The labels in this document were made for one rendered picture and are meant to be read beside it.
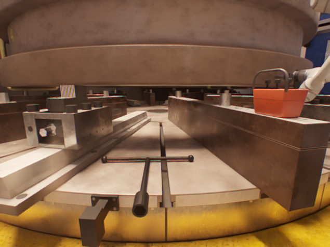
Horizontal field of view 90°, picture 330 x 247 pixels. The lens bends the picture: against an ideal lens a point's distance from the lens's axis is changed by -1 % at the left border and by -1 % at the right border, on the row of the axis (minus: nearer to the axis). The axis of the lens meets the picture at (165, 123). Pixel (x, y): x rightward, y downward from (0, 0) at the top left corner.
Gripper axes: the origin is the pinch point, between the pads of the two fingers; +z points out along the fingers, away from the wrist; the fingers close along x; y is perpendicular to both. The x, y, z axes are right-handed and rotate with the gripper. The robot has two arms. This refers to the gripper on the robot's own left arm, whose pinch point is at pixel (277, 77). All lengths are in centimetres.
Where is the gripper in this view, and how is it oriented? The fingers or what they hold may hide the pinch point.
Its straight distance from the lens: 175.9
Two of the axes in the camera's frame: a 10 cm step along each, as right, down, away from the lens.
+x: -9.0, 0.9, -4.2
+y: 0.0, -9.8, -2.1
